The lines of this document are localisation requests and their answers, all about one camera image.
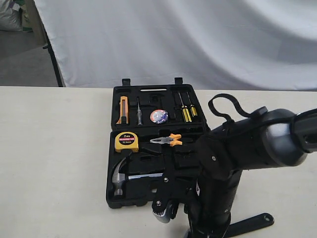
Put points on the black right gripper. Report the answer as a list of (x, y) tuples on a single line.
[(207, 203)]

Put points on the black adjustable wrench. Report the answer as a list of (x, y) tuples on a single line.
[(242, 227)]

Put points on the steel claw hammer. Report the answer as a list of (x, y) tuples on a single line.
[(118, 178)]

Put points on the roll of electrical tape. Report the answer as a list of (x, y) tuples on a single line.
[(159, 116)]

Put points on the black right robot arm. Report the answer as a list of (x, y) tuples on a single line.
[(265, 139)]

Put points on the black plastic tool case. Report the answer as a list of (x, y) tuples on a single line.
[(174, 162)]

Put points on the small yellow black screwdriver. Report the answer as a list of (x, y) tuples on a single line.
[(192, 107)]

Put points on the yellow tape measure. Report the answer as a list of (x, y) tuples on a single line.
[(126, 140)]

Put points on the orange utility knife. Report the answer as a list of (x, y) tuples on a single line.
[(123, 111)]

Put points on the white backdrop cloth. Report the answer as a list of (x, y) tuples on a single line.
[(211, 44)]

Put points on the black backdrop stand pole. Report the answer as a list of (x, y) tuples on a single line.
[(48, 46)]

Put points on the cardboard box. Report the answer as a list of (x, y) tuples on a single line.
[(31, 21)]

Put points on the white filled sack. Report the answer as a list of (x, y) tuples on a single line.
[(10, 16)]

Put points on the orange handled pliers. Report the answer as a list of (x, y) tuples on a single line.
[(172, 140)]

